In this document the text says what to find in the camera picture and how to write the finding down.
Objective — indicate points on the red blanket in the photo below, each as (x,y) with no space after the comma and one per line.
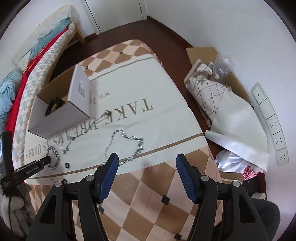
(10,123)

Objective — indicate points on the white power strip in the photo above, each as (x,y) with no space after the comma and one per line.
(272,123)

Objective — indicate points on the clear bubble wrap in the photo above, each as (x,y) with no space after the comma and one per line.
(223,65)

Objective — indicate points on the white cardboard box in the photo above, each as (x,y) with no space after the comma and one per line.
(73,86)

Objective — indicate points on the bed with checkered mattress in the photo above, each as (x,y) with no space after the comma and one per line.
(41,73)

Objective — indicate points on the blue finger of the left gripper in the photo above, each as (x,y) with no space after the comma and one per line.
(47,159)

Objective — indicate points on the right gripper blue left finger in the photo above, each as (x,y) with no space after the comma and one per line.
(54,219)

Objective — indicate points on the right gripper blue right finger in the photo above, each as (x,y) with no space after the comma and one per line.
(225,211)

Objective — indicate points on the floral grid patterned cloth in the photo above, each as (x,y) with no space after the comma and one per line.
(202,84)

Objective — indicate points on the red white plastic bag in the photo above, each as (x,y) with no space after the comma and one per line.
(229,162)

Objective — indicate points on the light blue duvet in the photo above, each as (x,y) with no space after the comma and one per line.
(9,88)

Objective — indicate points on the flat brown cardboard sheet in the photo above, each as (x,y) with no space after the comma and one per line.
(209,54)

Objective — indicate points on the black smart band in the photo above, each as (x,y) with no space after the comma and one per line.
(55,104)

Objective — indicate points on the white door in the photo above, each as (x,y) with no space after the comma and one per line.
(105,15)

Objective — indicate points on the blue grey bedsheet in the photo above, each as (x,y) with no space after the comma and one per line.
(43,41)

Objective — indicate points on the white gloved left hand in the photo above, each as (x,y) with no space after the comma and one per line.
(17,211)

